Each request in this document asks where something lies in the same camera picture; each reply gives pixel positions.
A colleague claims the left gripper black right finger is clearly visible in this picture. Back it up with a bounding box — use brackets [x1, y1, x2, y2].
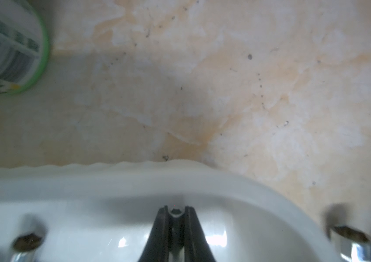
[184, 206, 216, 262]

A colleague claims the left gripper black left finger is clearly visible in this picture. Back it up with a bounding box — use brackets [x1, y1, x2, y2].
[139, 206, 172, 262]

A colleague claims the short chrome socket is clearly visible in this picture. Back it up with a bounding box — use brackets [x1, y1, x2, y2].
[330, 226, 371, 262]

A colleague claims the white plastic storage tray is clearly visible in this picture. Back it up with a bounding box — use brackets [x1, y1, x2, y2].
[0, 160, 339, 262]

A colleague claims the small chrome socket in tray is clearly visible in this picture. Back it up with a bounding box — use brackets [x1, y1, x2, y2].
[8, 233, 45, 262]

